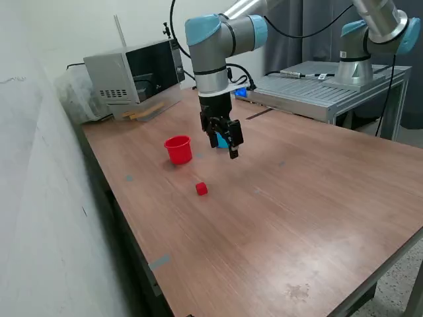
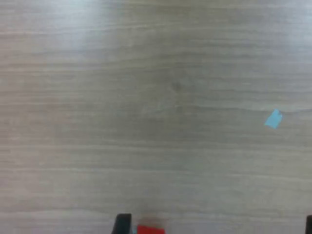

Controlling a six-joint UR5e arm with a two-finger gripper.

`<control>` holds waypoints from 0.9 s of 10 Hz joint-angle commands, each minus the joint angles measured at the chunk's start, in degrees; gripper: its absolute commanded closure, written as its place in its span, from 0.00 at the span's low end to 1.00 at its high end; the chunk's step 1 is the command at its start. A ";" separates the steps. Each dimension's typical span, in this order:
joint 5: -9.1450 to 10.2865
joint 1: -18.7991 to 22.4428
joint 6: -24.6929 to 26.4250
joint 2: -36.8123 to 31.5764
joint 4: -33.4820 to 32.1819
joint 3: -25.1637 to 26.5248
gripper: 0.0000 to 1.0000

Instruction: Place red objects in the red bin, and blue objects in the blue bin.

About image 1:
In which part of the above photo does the black camera cable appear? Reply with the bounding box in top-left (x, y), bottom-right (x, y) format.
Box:
top-left (227, 63), bottom-right (258, 90)

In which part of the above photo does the blue plastic cup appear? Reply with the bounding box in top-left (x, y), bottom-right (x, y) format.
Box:
top-left (211, 130), bottom-right (232, 150)

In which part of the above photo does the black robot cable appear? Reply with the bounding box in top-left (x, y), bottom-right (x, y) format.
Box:
top-left (169, 0), bottom-right (192, 59)
top-left (263, 3), bottom-right (355, 39)

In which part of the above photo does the long wooden stick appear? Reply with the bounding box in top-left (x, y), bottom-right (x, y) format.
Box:
top-left (132, 102), bottom-right (165, 119)

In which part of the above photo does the black hanging cable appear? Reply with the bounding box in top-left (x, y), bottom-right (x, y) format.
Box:
top-left (375, 54), bottom-right (397, 137)

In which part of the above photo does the aluminium robot base platform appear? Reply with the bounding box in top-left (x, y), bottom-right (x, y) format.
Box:
top-left (250, 60), bottom-right (413, 141)

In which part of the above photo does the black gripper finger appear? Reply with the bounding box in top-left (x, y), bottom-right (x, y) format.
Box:
top-left (200, 112), bottom-right (221, 149)
top-left (214, 118), bottom-right (245, 160)

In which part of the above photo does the red plastic cup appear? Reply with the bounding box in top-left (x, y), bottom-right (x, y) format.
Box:
top-left (164, 134), bottom-right (194, 165)

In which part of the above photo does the thin white rod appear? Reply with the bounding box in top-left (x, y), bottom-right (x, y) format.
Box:
top-left (114, 15), bottom-right (128, 47)

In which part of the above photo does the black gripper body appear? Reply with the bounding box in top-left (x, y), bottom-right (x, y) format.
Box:
top-left (198, 92), bottom-right (233, 122)

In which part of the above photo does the silver microwave oven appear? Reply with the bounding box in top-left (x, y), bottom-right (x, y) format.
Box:
top-left (83, 38), bottom-right (186, 115)

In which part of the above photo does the long grey tape strip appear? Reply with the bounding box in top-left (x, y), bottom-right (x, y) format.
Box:
top-left (147, 253), bottom-right (172, 271)

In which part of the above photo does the black strip on table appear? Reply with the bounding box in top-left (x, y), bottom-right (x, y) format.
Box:
top-left (246, 108), bottom-right (274, 120)

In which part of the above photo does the silver connector with cable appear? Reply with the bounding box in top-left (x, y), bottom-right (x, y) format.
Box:
top-left (264, 68), bottom-right (320, 80)

